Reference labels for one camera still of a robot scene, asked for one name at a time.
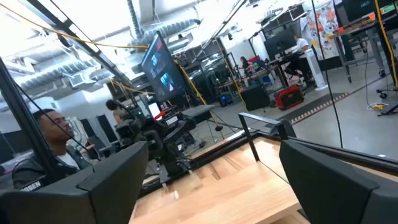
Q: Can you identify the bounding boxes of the black rig frame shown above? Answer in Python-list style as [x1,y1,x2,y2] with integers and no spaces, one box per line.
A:
[0,0,134,184]

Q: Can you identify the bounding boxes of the black equipment case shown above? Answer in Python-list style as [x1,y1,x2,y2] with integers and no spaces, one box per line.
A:
[239,84,271,112]

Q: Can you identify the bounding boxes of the metal workbench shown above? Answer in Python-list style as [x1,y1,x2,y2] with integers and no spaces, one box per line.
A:
[329,0,398,83]

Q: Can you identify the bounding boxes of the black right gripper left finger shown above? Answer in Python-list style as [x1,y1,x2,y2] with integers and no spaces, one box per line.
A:
[0,141,149,224]

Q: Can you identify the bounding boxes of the black cable ramp yellow stripes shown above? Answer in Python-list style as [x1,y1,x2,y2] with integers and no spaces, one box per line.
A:
[278,91,351,125]

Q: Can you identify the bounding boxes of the colourful floral poster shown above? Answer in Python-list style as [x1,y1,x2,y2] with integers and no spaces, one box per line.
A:
[299,0,345,60]

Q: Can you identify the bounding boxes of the black monitor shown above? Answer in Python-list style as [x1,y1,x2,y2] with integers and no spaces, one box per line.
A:
[263,27,298,60]

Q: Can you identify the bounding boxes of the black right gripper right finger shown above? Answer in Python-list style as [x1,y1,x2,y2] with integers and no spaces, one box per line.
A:
[279,139,398,224]

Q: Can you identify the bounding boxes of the person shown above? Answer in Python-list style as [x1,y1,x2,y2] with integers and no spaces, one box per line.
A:
[284,36,313,86]
[11,108,94,189]
[239,55,254,77]
[104,98,127,125]

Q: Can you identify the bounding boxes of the white tower fan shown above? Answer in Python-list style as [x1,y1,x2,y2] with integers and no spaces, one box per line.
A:
[303,48,329,91]

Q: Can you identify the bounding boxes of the large black display screen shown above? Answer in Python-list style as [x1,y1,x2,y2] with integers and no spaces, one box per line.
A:
[140,30,187,103]

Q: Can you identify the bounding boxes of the yellow hanging cable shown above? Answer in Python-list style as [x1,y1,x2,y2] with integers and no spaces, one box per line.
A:
[0,2,150,50]
[176,61,226,140]
[374,0,398,88]

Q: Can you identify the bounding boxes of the red tool case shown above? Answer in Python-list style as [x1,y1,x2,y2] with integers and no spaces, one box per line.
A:
[275,84,305,111]

